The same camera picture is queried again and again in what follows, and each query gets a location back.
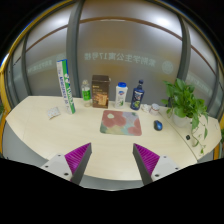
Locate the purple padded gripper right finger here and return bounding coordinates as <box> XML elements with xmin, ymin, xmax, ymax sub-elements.
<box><xmin>133</xmin><ymin>143</ymin><xmax>179</xmax><ymax>185</ymax></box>

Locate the dark blue bottle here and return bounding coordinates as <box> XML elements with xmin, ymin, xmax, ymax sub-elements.
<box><xmin>130</xmin><ymin>80</ymin><xmax>145</xmax><ymax>110</ymax></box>

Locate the white blue-cap lotion bottle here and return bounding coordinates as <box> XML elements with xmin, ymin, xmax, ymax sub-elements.
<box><xmin>115</xmin><ymin>82</ymin><xmax>128</xmax><ymax>108</ymax></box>

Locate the white green shuttlecock tube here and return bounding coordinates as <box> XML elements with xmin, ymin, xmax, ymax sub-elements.
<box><xmin>56</xmin><ymin>59</ymin><xmax>75</xmax><ymax>114</ymax></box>

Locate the clear green-label water bottle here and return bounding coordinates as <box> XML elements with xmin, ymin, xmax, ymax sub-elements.
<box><xmin>81</xmin><ymin>80</ymin><xmax>91</xmax><ymax>107</ymax></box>

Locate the green potted plant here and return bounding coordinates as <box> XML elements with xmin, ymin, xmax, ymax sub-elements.
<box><xmin>161</xmin><ymin>78</ymin><xmax>208</xmax><ymax>154</ymax></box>

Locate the small white patterned packet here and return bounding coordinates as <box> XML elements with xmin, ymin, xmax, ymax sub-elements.
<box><xmin>47</xmin><ymin>107</ymin><xmax>60</xmax><ymax>119</ymax></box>

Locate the floral mouse pad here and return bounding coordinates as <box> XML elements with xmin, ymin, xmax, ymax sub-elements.
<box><xmin>100</xmin><ymin>110</ymin><xmax>142</xmax><ymax>136</ymax></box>

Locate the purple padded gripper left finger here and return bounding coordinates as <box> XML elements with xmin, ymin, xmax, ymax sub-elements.
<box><xmin>42</xmin><ymin>143</ymin><xmax>92</xmax><ymax>185</ymax></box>

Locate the small white cup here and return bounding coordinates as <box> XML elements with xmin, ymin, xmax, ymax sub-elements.
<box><xmin>150</xmin><ymin>103</ymin><xmax>160</xmax><ymax>116</ymax></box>

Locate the small white crumpled packet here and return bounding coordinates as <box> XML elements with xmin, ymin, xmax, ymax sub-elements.
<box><xmin>141</xmin><ymin>104</ymin><xmax>151</xmax><ymax>113</ymax></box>

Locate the blue computer mouse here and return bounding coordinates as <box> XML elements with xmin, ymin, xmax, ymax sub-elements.
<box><xmin>154</xmin><ymin>120</ymin><xmax>163</xmax><ymax>131</ymax></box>

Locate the brown cardboard box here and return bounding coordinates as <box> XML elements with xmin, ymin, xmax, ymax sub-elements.
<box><xmin>92</xmin><ymin>75</ymin><xmax>110</xmax><ymax>108</ymax></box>

